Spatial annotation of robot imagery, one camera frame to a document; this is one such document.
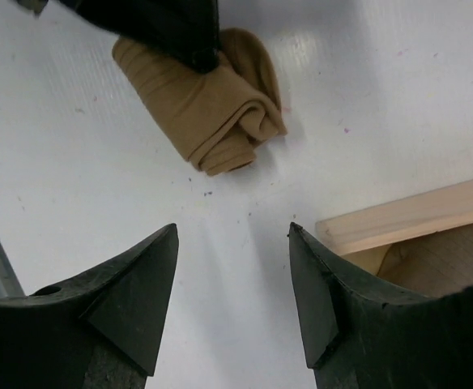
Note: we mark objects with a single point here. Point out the rolled taupe sock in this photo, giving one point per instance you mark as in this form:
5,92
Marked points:
433,265

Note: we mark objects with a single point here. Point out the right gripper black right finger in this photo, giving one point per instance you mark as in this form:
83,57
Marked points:
359,331

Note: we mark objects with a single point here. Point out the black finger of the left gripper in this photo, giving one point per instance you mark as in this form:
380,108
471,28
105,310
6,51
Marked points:
187,30

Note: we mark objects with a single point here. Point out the brown sock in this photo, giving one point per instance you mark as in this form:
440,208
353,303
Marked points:
215,120

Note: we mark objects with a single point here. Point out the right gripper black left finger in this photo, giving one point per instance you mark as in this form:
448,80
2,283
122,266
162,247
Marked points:
99,329

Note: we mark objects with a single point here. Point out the wooden compartment tray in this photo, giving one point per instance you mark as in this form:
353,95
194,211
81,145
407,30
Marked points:
415,216

